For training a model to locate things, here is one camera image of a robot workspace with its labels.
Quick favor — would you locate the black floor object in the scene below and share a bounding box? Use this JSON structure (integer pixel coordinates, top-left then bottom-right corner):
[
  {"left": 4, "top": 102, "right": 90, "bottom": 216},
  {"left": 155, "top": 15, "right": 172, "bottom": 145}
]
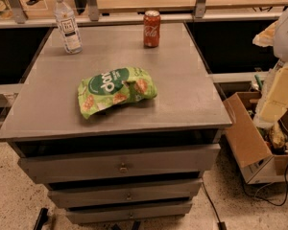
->
[{"left": 33, "top": 208, "right": 48, "bottom": 230}]

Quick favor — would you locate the red coke can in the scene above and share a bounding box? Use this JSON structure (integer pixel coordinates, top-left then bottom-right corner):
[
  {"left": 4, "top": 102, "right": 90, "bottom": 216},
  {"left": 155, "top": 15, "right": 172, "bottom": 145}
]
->
[{"left": 143, "top": 11, "right": 161, "bottom": 47}]

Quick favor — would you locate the black cable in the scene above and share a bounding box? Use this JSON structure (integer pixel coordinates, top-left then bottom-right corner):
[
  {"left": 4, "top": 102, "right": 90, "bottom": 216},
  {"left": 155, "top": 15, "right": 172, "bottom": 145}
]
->
[{"left": 239, "top": 105, "right": 288, "bottom": 207}]

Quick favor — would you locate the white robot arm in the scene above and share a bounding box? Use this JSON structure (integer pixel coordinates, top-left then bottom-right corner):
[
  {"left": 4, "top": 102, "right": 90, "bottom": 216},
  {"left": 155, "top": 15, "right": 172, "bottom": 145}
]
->
[{"left": 252, "top": 8, "right": 288, "bottom": 128}]

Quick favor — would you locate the green handled brush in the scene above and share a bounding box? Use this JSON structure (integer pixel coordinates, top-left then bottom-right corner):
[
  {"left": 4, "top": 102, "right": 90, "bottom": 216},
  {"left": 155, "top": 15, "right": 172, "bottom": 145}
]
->
[{"left": 254, "top": 74, "right": 263, "bottom": 91}]

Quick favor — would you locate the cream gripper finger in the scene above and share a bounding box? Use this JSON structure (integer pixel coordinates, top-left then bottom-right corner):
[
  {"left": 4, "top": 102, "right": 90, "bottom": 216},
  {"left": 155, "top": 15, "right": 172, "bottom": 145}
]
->
[{"left": 253, "top": 62, "right": 288, "bottom": 128}]

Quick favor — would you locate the green chip bag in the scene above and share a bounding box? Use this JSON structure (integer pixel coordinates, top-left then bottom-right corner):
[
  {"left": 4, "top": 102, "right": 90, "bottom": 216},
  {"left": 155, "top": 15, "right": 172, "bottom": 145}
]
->
[{"left": 78, "top": 67, "right": 157, "bottom": 119}]

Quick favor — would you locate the grey drawer cabinet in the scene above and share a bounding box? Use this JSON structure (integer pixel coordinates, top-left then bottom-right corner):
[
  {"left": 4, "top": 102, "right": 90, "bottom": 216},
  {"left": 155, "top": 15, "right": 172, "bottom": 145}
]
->
[{"left": 0, "top": 23, "right": 230, "bottom": 224}]

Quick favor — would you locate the cardboard box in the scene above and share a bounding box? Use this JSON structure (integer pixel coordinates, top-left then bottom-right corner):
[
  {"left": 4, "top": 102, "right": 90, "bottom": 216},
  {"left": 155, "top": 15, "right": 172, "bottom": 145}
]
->
[{"left": 224, "top": 92, "right": 288, "bottom": 184}]

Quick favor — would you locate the clear plastic water bottle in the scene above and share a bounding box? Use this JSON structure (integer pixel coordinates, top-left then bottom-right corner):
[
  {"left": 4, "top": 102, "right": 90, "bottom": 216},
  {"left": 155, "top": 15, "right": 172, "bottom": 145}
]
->
[{"left": 54, "top": 0, "right": 83, "bottom": 54}]

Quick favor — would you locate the top drawer knob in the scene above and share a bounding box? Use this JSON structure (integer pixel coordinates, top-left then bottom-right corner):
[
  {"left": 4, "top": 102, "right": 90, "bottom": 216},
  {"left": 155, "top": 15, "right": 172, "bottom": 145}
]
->
[{"left": 119, "top": 163, "right": 129, "bottom": 173}]

